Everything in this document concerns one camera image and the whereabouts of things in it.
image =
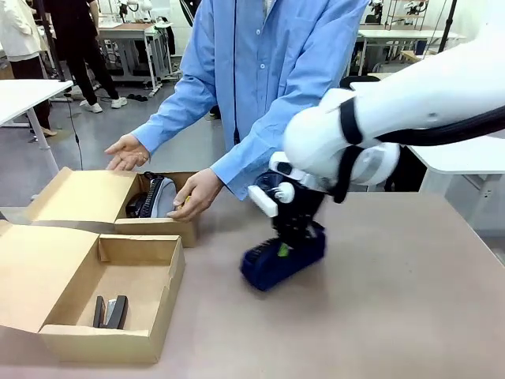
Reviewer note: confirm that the white side table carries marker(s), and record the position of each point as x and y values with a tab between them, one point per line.
461	162

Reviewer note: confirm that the blue Campus pencil case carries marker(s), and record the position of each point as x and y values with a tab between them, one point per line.
284	272

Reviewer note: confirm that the person's torso blue shirt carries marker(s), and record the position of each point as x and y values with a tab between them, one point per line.
276	59

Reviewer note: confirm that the black shoes pair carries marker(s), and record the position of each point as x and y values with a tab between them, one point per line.
137	97

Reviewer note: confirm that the black silver stapler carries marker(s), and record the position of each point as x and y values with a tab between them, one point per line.
114	312

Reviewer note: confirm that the person's left hand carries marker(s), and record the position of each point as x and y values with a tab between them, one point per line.
201	193

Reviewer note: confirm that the person's left forearm blue sleeve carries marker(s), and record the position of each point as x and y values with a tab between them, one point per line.
256	150

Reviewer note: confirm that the person's right forearm blue sleeve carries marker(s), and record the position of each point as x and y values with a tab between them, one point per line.
173	114

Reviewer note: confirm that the person's right hand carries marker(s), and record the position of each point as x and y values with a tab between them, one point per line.
130	154

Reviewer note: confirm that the bystander in black clothes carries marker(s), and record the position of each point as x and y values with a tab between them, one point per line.
79	39

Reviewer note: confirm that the wood top workbench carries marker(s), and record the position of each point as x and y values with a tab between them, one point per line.
134	31

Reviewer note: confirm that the open cardboard box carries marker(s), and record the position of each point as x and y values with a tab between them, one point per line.
79	197
47	272

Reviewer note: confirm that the long white background table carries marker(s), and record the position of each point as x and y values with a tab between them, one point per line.
406	37

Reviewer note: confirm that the black tripod pole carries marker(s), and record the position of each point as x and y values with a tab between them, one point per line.
53	43

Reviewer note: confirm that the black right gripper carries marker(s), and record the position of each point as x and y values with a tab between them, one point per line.
301	213

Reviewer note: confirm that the white table with leg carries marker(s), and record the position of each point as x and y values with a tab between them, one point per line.
23	96

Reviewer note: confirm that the bystander in white jacket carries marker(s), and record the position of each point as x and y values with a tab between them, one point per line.
19	31

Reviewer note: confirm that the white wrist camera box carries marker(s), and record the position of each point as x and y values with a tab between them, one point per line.
262	201

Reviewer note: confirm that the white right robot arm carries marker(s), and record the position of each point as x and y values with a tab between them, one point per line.
414	98

